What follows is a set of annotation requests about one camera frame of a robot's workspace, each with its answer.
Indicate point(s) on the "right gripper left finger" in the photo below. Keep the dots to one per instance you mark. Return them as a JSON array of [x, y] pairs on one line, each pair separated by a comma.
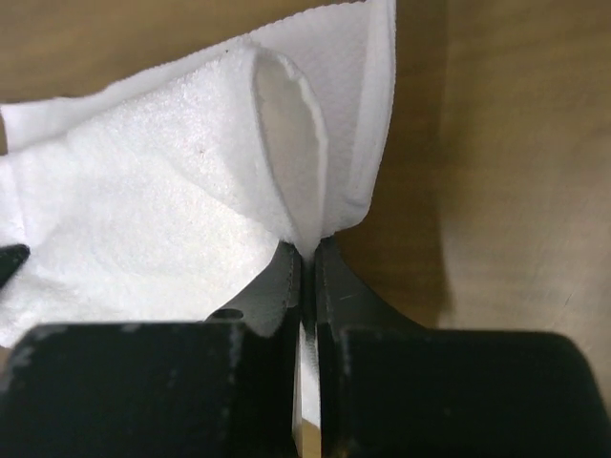
[[223, 387]]

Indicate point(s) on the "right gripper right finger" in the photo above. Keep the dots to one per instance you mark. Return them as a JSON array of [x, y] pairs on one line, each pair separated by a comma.
[[391, 387]]

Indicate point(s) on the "white towel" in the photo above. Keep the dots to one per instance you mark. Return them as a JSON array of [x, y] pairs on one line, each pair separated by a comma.
[[161, 197]]

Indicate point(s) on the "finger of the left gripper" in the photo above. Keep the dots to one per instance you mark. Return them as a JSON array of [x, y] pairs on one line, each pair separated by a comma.
[[12, 257]]

